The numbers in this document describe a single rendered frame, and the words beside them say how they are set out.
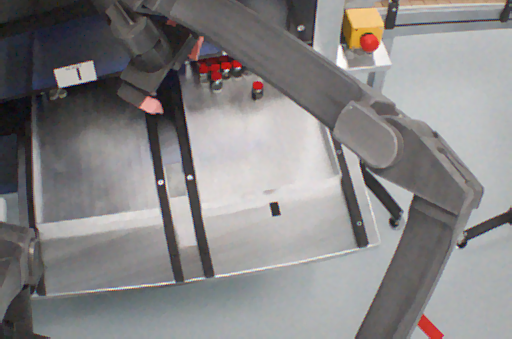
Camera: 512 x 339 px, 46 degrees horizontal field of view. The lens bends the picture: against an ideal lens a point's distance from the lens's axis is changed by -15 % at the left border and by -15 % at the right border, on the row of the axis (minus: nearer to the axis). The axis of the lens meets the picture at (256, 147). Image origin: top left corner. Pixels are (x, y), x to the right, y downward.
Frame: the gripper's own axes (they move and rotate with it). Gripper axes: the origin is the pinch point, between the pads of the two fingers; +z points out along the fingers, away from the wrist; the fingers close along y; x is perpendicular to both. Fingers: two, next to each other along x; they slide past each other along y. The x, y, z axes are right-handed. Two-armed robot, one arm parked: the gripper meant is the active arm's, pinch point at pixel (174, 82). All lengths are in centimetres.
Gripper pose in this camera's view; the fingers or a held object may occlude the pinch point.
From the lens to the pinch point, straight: 104.2
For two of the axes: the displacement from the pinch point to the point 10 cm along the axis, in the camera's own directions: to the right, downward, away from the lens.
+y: -5.0, 8.4, -2.0
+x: 8.4, 4.1, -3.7
